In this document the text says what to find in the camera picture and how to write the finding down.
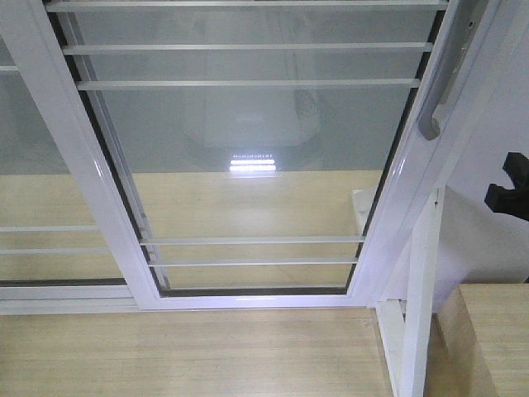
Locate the silver door handle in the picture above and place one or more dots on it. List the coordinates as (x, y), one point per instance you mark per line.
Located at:
(452, 52)

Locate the white bottom door track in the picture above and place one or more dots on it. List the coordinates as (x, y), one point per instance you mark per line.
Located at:
(67, 300)

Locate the white triangular support bracket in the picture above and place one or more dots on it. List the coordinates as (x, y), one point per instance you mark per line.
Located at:
(413, 297)

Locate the fixed white glass panel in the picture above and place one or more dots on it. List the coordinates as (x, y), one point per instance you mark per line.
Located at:
(48, 234)

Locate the white sliding glass door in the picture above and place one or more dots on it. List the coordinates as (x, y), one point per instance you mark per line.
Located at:
(248, 88)

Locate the light wooden platform board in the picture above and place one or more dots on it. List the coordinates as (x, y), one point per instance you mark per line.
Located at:
(242, 289)

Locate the light wooden box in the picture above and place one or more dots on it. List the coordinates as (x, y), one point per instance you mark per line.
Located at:
(479, 341)

